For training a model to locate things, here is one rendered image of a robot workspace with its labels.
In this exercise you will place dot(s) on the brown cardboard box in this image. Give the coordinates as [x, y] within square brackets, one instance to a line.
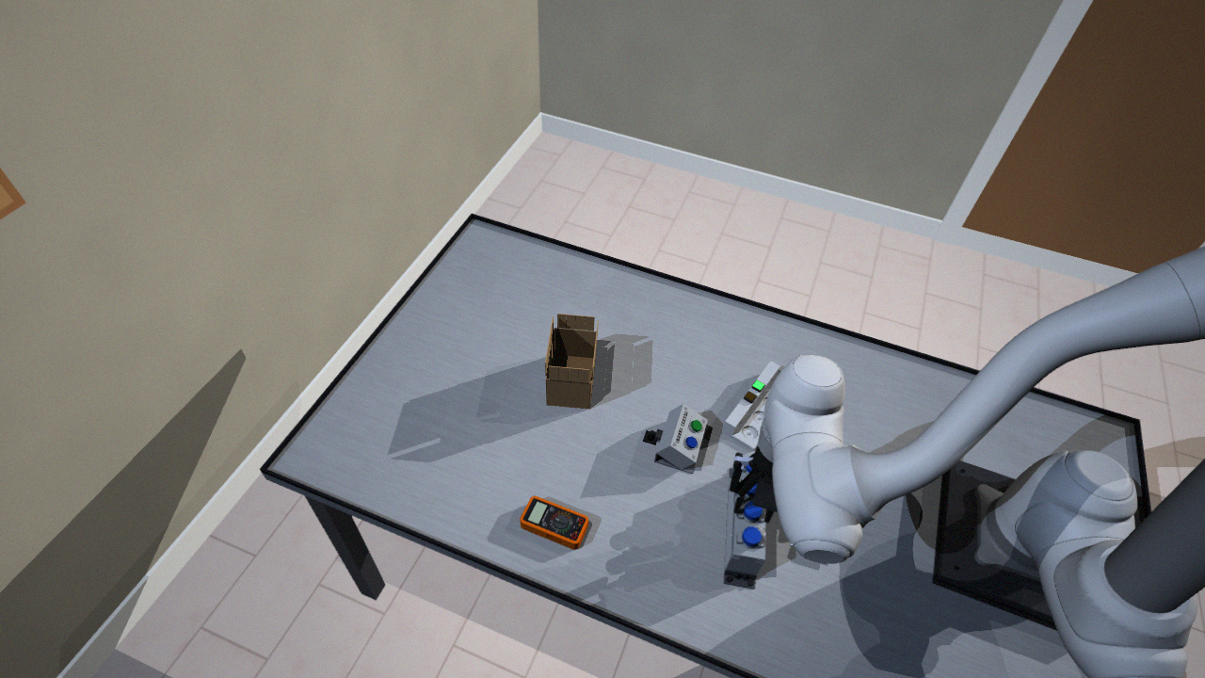
[570, 361]

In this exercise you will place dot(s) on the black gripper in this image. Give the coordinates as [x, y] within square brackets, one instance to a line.
[760, 466]

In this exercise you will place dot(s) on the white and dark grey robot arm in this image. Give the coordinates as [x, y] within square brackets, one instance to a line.
[1122, 612]

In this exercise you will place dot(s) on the orange digital multimeter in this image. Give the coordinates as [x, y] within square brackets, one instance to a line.
[553, 522]

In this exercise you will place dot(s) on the white key panel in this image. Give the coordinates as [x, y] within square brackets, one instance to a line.
[681, 439]

